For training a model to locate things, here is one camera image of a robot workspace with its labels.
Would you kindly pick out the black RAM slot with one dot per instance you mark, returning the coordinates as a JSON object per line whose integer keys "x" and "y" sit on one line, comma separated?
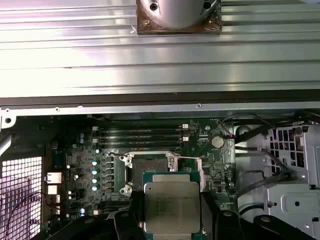
{"x": 140, "y": 148}
{"x": 140, "y": 137}
{"x": 140, "y": 142}
{"x": 140, "y": 130}

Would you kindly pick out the brown square base plate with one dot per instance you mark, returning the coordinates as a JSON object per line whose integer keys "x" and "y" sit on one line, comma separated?
{"x": 142, "y": 27}

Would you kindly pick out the silver embossed metal bracket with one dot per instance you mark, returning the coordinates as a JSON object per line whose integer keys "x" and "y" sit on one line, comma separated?
{"x": 295, "y": 200}

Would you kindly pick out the silver green CPU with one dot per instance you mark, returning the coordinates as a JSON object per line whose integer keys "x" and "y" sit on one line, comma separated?
{"x": 172, "y": 200}

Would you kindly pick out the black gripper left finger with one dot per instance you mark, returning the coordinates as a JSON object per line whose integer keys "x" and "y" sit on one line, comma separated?
{"x": 125, "y": 225}

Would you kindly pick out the green motherboard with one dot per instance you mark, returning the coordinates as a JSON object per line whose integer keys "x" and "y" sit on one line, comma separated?
{"x": 75, "y": 156}

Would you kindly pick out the black PC case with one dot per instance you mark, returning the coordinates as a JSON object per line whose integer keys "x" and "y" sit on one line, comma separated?
{"x": 150, "y": 110}

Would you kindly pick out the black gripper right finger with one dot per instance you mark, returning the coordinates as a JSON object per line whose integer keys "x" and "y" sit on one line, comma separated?
{"x": 220, "y": 225}

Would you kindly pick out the silver coin battery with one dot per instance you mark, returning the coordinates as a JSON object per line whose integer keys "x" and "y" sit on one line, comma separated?
{"x": 217, "y": 141}

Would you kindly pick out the perforated metal disk bay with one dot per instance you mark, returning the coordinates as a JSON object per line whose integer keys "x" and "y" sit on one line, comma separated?
{"x": 311, "y": 160}

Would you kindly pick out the CPU socket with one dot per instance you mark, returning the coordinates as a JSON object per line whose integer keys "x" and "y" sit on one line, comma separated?
{"x": 150, "y": 165}

